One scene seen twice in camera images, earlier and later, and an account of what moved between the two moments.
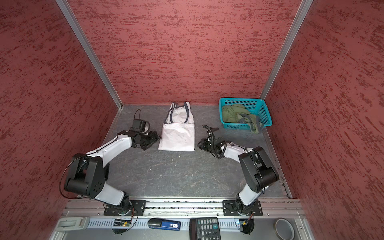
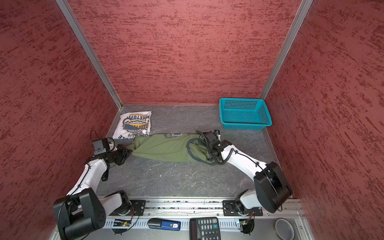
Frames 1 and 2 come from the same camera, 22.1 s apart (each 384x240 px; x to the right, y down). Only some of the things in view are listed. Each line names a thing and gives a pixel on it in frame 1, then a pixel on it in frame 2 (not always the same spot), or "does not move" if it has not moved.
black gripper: [140, 125] → [100, 146]
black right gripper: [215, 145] does not move
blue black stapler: [157, 223] does not move
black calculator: [204, 228] does not move
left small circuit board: [118, 223] does not move
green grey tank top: [237, 113] → [187, 147]
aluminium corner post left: [67, 12] does not move
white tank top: [178, 132] → [133, 125]
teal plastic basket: [257, 106] does not move
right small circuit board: [246, 225] does not move
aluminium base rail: [181, 208] does not move
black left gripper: [154, 138] → [126, 151]
